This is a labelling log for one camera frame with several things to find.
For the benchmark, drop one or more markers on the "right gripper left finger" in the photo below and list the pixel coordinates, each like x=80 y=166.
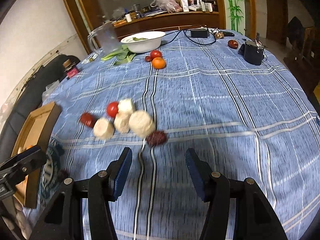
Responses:
x=62 y=217

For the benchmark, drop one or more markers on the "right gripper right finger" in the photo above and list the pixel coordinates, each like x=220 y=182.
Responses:
x=254 y=216

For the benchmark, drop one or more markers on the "dark red date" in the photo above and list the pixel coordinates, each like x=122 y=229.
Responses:
x=88 y=119

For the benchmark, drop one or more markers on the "red tomato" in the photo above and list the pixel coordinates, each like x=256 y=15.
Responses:
x=155 y=54
x=112 y=109

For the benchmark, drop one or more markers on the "white sugarcane chunk square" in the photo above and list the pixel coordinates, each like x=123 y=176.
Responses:
x=126 y=106

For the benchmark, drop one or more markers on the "brown cardboard tray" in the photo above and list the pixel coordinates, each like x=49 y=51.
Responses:
x=36 y=130

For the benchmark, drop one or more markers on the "clear plastic bag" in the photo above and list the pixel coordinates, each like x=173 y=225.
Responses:
x=49 y=89

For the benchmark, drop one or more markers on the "black sofa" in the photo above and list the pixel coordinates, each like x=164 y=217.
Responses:
x=30 y=100

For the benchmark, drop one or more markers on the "dark red ink bottle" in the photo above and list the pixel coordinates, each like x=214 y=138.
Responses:
x=70 y=69

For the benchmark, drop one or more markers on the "blue plaid tablecloth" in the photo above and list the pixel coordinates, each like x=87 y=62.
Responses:
x=243 y=120

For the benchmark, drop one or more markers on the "green leafy vegetable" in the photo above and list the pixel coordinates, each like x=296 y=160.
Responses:
x=121 y=56

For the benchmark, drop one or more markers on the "clear plastic pitcher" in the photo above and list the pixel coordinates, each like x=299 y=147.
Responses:
x=106 y=37

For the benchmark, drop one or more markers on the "red date far right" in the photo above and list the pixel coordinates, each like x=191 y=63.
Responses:
x=233 y=44

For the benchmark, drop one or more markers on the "small orange tangerine far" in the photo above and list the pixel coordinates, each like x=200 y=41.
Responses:
x=158 y=63

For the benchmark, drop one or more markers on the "white bowl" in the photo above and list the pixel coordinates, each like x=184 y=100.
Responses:
x=143 y=42

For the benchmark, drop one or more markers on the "black power adapter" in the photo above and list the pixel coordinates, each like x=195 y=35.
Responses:
x=199 y=33

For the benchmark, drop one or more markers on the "wooden glass cabinet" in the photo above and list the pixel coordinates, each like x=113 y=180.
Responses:
x=132 y=16

